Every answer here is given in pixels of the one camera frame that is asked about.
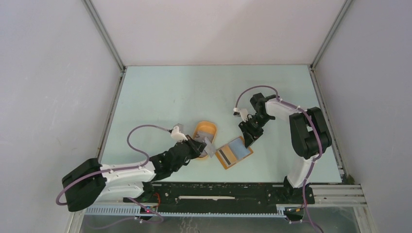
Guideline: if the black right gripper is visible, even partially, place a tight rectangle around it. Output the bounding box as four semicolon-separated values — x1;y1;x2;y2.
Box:
238;114;272;149

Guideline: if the silver patterned card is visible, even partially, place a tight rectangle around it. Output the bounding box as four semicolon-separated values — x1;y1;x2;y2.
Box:
202;137;216;158

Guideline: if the beige oval plastic tray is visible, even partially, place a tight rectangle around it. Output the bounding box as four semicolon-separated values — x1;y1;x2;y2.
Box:
193;121;217;159

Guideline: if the gold card with black stripe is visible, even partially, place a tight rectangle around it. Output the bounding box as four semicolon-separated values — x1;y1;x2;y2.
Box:
218;145;237;166

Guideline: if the orange leather card holder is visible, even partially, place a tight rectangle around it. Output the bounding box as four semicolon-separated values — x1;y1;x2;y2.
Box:
215;136;254;169

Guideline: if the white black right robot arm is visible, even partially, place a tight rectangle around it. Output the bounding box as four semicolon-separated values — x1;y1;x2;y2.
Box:
233;93;332;203

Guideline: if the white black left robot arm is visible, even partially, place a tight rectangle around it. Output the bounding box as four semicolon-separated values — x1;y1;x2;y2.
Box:
62;137;213;212

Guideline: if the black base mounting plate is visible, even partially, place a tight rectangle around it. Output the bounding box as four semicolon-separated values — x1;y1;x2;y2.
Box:
135;182;315;213

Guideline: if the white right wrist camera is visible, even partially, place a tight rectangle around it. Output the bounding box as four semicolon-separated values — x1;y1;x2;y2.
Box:
233;107;249;122

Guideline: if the white slotted cable duct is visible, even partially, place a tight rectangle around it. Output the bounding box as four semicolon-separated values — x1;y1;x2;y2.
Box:
85;205;286;218

